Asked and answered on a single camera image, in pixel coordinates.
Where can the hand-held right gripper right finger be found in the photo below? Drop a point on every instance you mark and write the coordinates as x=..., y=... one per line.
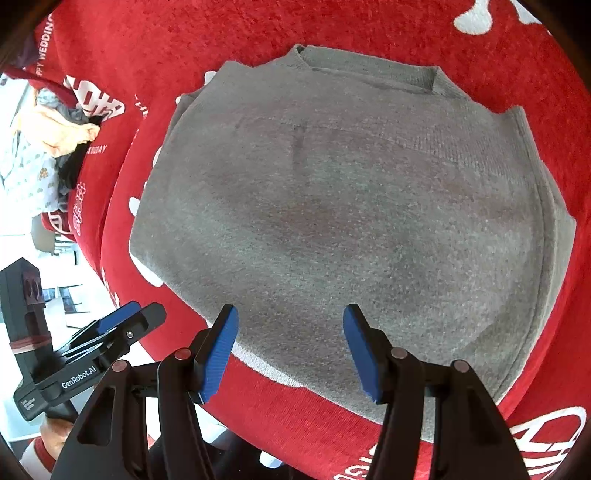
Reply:
x=364, y=350

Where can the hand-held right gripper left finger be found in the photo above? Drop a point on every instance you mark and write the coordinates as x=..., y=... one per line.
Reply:
x=219, y=355

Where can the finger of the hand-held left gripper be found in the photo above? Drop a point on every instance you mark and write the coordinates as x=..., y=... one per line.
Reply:
x=111, y=318
x=141, y=321

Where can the grey sweater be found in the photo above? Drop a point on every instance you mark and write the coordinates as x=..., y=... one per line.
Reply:
x=346, y=207

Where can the person's left forearm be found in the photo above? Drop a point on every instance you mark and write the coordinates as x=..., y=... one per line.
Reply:
x=51, y=438

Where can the light patterned cloth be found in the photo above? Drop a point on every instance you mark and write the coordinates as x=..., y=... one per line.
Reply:
x=25, y=177

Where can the black cloth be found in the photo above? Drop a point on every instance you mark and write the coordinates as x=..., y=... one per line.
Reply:
x=71, y=161

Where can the yellow cloth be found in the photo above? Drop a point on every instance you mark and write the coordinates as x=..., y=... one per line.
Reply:
x=60, y=131

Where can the grey cloth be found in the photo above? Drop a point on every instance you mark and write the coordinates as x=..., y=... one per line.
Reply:
x=51, y=99

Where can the dark red cloth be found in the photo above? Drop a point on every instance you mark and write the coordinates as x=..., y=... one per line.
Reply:
x=34, y=82

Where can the red printed blanket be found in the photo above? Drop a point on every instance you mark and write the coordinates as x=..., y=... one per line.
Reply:
x=161, y=46

